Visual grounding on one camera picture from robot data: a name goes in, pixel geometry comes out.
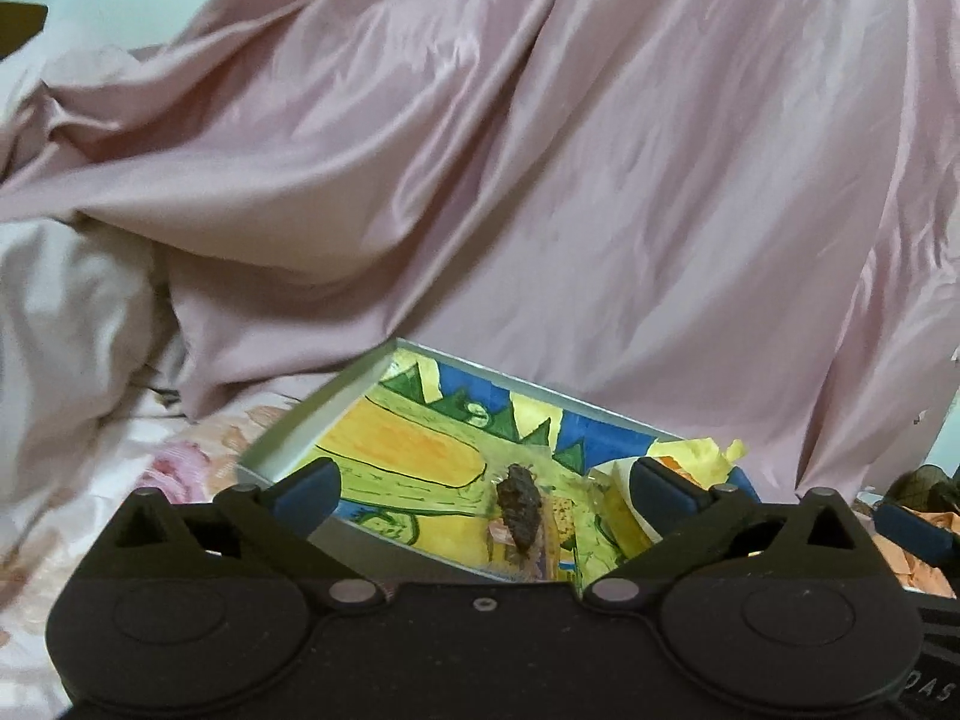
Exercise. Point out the floral pink quilt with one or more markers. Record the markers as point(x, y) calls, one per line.
point(146, 441)

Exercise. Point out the shiny pink satin sheet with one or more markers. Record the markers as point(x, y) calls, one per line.
point(729, 218)

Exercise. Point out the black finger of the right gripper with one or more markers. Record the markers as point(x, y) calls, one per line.
point(932, 544)

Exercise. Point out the yellow orange bread packet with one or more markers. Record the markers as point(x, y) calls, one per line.
point(608, 489)

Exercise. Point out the grey shallow cardboard box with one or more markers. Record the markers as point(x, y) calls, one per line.
point(278, 453)

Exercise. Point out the orange cloth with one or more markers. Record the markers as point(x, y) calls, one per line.
point(919, 575)

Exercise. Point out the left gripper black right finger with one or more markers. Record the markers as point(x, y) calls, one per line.
point(679, 498)

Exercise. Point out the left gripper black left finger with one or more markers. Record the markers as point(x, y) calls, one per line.
point(296, 506)

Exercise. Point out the pale pink duvet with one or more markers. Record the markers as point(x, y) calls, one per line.
point(78, 292)

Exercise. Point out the brown wooden headboard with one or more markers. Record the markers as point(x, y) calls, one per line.
point(18, 23)

